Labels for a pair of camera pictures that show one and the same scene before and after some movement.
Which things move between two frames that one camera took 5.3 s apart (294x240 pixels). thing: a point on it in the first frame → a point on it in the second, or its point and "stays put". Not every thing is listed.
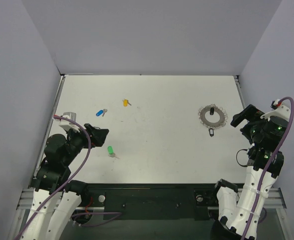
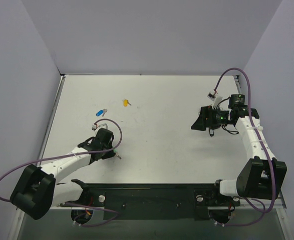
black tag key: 211,132 stays put
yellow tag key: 125,102 stays put
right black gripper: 248,122 → 206,118
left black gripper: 90,136 → 109,152
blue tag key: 101,112 stays put
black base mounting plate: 153,201 stays put
